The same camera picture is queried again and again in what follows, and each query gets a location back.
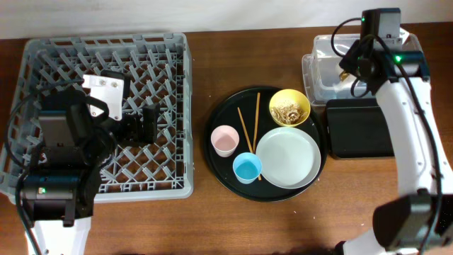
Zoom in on black rectangular waste tray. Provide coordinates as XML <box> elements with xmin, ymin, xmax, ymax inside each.
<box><xmin>325</xmin><ymin>98</ymin><xmax>394</xmax><ymax>159</ymax></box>

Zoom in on snack wrapper waste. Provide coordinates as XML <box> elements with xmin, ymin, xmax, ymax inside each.
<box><xmin>339</xmin><ymin>71</ymin><xmax>350</xmax><ymax>81</ymax></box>

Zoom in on grey plastic dishwasher rack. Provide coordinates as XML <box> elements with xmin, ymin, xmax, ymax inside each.
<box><xmin>1</xmin><ymin>33</ymin><xmax>194</xmax><ymax>203</ymax></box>

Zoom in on food scraps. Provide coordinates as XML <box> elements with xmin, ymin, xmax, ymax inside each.
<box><xmin>270</xmin><ymin>101</ymin><xmax>307</xmax><ymax>125</ymax></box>

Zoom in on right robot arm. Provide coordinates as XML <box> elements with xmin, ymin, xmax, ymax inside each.
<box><xmin>335</xmin><ymin>8</ymin><xmax>452</xmax><ymax>254</ymax></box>

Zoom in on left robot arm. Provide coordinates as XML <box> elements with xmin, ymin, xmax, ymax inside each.
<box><xmin>4</xmin><ymin>71</ymin><xmax>160</xmax><ymax>254</ymax></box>

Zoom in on yellow bowl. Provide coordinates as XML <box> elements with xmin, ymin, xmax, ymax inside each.
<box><xmin>269</xmin><ymin>89</ymin><xmax>311</xmax><ymax>128</ymax></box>

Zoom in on clear plastic bin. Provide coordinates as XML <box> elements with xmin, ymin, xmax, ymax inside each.
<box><xmin>302</xmin><ymin>34</ymin><xmax>423</xmax><ymax>107</ymax></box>

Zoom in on pink cup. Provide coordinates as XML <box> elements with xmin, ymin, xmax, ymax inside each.
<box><xmin>210</xmin><ymin>125</ymin><xmax>240</xmax><ymax>157</ymax></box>

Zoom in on wooden chopstick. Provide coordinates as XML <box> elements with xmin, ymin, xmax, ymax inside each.
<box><xmin>237</xmin><ymin>107</ymin><xmax>262</xmax><ymax>181</ymax></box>
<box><xmin>253</xmin><ymin>92</ymin><xmax>260</xmax><ymax>149</ymax></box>

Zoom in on pale green plate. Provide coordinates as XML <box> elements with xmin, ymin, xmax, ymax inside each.
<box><xmin>256</xmin><ymin>127</ymin><xmax>321</xmax><ymax>189</ymax></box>

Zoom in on round black tray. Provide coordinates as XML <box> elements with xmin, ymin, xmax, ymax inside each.
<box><xmin>203</xmin><ymin>86</ymin><xmax>328</xmax><ymax>202</ymax></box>

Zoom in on blue cup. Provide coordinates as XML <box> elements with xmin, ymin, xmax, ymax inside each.
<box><xmin>232</xmin><ymin>152</ymin><xmax>262</xmax><ymax>184</ymax></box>

